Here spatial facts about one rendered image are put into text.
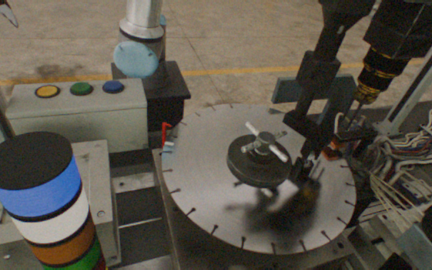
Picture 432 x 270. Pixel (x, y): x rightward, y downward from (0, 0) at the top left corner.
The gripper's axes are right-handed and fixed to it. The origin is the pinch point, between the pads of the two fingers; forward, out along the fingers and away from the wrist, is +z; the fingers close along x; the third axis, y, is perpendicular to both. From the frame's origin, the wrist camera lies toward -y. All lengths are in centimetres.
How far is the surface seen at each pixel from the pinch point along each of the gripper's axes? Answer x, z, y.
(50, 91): 4.9, 0.8, -31.3
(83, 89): 0.4, 0.2, -36.5
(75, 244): 28, -17, -75
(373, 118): -68, 16, -100
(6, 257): 30, 5, -57
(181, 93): -33, 16, -40
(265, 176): 2, -5, -82
